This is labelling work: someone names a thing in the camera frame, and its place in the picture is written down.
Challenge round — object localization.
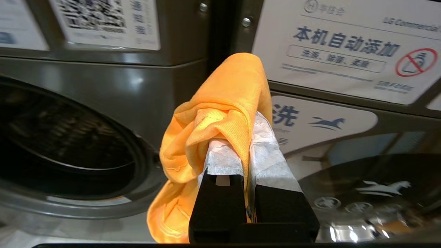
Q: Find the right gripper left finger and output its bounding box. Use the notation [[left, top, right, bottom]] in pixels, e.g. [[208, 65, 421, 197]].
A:
[[188, 139, 247, 244]]

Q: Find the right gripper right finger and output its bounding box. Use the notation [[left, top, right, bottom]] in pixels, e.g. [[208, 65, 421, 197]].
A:
[[248, 111, 320, 243]]

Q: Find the orange cloth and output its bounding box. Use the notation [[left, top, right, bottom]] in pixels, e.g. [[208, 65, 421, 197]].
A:
[[147, 52, 273, 244]]

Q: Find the washing machine door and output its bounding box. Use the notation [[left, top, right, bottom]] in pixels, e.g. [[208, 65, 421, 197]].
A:
[[286, 131, 441, 244]]

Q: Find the grey washing machine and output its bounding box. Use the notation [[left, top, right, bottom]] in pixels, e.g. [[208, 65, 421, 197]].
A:
[[0, 0, 211, 243], [210, 0, 441, 244]]

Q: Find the white horse logo sticker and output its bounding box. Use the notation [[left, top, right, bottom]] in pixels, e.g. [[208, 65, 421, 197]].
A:
[[271, 95, 379, 154]]

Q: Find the white instruction label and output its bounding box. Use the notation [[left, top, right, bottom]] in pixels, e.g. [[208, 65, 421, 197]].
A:
[[252, 0, 441, 105]]

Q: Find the white code label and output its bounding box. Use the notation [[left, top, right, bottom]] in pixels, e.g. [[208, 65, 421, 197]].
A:
[[49, 0, 161, 51]]

